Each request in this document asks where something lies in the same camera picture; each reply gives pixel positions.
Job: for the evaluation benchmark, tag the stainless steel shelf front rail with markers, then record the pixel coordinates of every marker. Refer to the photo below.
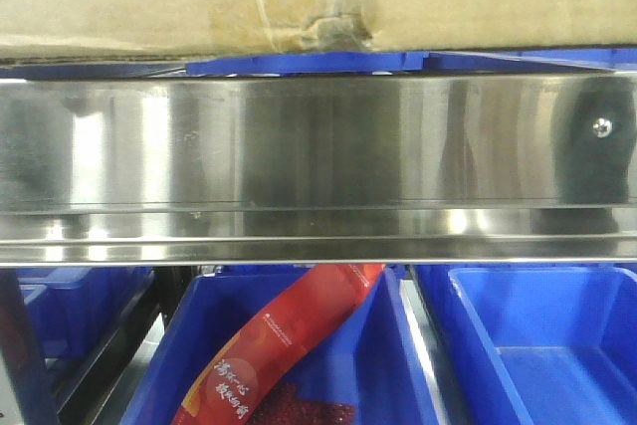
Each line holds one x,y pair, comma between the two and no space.
438,169

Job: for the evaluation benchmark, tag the blue bin under carton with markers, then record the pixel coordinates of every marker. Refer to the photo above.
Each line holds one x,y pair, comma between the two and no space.
533,61

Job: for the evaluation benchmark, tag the red snack bag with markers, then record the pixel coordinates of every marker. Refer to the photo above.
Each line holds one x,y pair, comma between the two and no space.
243,372

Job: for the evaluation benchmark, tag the brown cardboard carton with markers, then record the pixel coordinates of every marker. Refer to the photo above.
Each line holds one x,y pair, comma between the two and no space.
51,31

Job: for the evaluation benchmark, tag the blue bin with red bag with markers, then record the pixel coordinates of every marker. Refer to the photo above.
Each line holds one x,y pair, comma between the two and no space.
326,345

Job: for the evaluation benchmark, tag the blue bin lower left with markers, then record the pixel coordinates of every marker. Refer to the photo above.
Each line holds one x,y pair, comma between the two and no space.
70,308

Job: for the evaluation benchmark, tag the empty blue bin at right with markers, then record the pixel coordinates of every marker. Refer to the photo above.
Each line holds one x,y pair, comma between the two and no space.
539,345

